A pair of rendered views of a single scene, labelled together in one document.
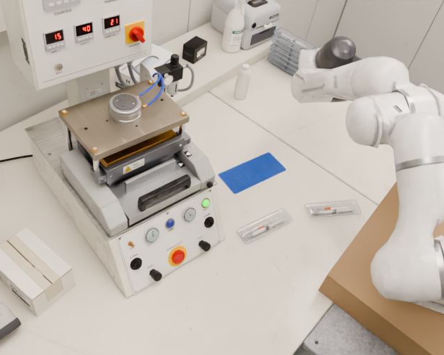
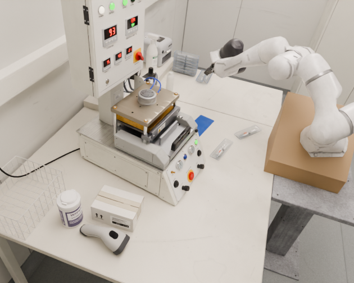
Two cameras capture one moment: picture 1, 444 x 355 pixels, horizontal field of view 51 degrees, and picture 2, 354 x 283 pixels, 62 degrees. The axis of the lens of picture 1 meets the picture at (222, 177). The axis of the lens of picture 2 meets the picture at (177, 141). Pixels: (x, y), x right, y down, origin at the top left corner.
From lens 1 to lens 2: 0.52 m
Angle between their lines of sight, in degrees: 15
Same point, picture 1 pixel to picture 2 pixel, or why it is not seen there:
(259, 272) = (231, 172)
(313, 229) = (244, 145)
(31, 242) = (112, 191)
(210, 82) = not seen: hidden behind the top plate
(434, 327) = (328, 165)
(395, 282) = (329, 133)
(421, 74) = not seen: hidden behind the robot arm
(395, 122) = (298, 62)
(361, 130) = (282, 71)
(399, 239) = (323, 113)
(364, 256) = (283, 144)
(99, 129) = (139, 111)
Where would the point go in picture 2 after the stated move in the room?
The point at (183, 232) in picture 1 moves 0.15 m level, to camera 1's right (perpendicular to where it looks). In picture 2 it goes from (190, 161) to (219, 158)
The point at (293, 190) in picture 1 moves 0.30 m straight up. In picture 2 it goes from (223, 129) to (235, 86)
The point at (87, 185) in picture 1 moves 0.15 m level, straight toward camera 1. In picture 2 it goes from (140, 145) to (161, 168)
